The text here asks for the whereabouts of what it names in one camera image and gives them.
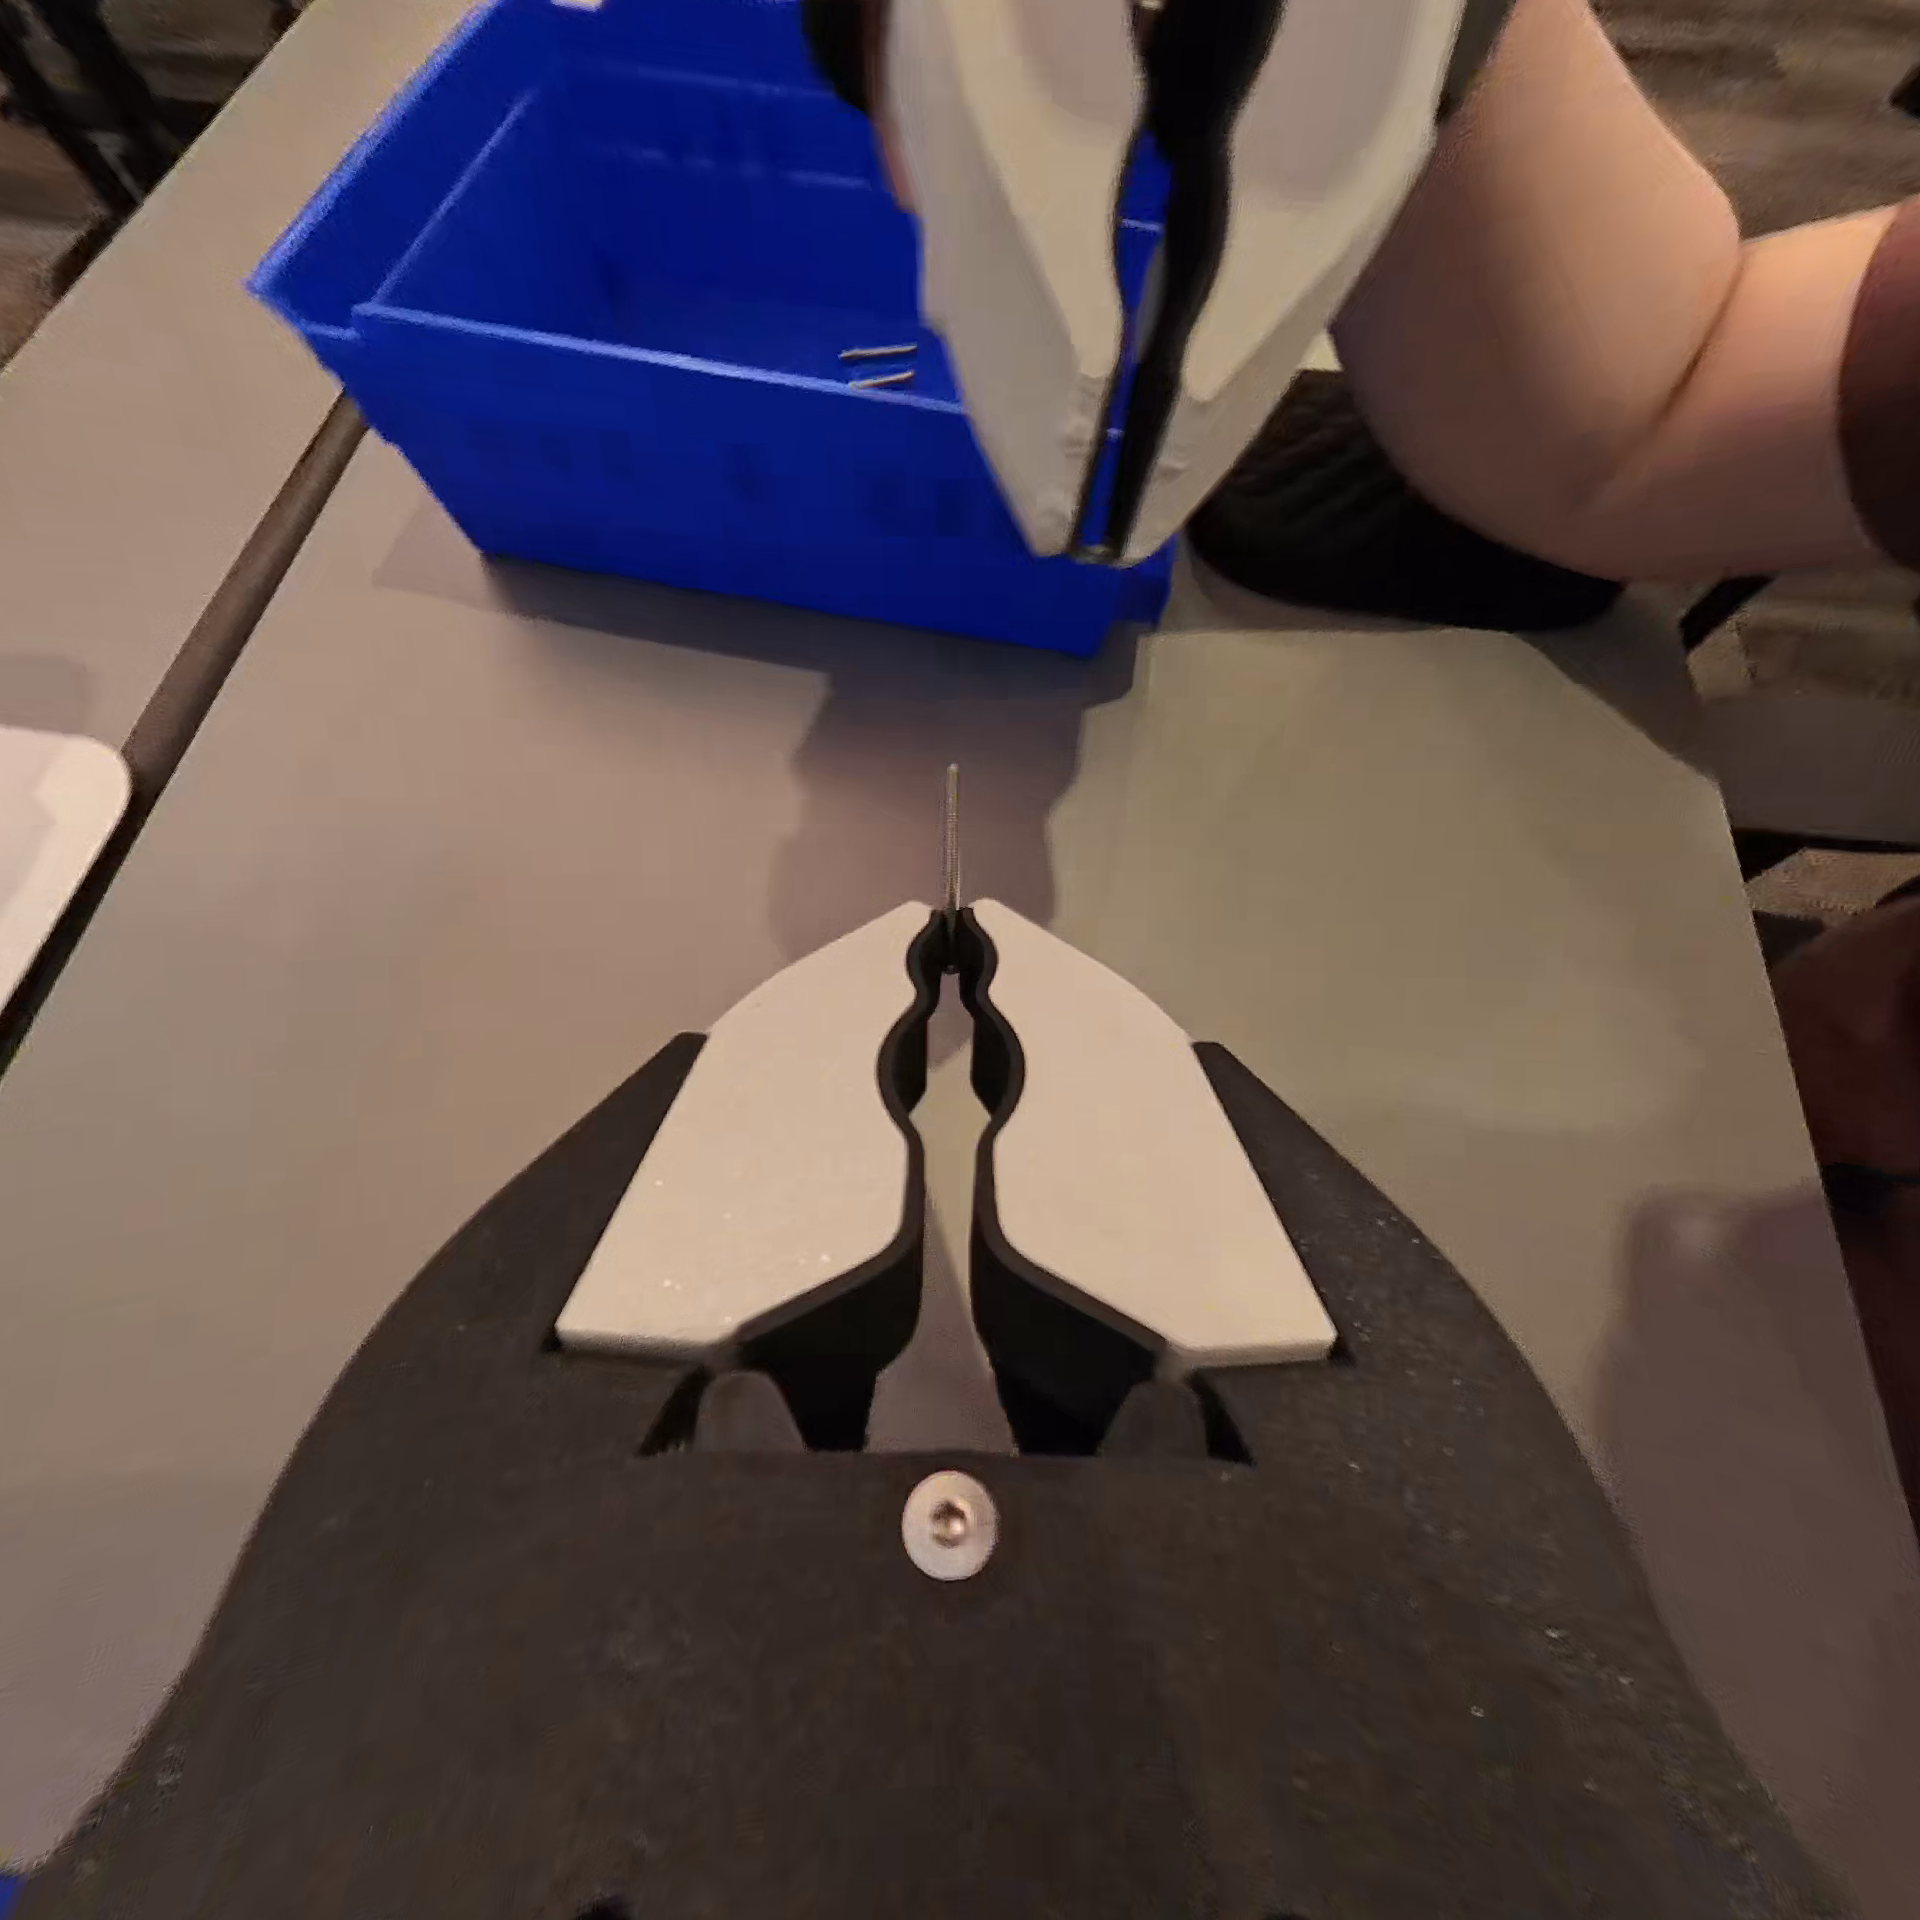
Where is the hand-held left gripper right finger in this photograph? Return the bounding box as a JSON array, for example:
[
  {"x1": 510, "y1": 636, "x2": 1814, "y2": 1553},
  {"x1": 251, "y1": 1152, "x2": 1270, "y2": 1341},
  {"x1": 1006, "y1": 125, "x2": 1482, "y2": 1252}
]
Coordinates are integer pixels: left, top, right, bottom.
[{"x1": 958, "y1": 895, "x2": 1339, "y2": 1454}]

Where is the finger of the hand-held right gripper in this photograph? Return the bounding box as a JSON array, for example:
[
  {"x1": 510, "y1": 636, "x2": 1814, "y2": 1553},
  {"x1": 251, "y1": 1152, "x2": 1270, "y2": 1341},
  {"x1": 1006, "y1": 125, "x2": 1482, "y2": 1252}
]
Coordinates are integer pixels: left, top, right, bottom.
[
  {"x1": 1106, "y1": 0, "x2": 1471, "y2": 566},
  {"x1": 881, "y1": 0, "x2": 1162, "y2": 561}
]

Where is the plain blue bin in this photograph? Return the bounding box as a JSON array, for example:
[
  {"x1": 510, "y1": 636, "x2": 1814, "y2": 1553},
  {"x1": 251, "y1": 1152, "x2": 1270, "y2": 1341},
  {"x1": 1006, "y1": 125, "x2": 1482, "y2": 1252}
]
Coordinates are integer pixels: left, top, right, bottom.
[{"x1": 247, "y1": 0, "x2": 1183, "y2": 663}]

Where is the black chair armrest pad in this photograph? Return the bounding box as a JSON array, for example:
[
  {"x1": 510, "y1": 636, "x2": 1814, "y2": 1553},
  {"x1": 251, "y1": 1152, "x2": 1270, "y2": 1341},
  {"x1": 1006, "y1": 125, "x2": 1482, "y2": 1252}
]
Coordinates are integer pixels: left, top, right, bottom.
[{"x1": 1185, "y1": 368, "x2": 1632, "y2": 636}]

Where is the person's right forearm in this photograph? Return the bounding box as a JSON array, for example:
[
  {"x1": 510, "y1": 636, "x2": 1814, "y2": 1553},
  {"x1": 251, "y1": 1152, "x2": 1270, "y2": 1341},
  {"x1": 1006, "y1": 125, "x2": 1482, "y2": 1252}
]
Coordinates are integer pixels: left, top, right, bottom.
[{"x1": 1329, "y1": 0, "x2": 1895, "y2": 585}]

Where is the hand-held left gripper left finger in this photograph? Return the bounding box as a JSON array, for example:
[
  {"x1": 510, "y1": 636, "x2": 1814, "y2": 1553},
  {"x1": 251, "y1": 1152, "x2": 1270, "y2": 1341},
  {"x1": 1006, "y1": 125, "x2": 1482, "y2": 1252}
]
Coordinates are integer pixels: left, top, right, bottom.
[{"x1": 556, "y1": 900, "x2": 929, "y2": 1448}]

